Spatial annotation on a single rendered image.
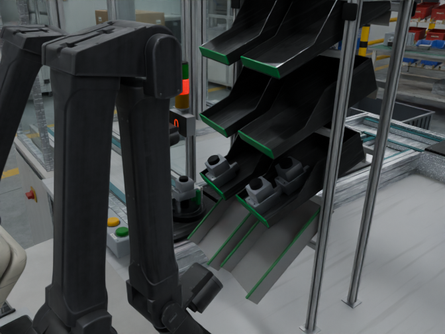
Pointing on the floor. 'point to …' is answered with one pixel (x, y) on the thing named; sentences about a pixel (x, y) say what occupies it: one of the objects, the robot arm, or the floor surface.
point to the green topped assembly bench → (404, 87)
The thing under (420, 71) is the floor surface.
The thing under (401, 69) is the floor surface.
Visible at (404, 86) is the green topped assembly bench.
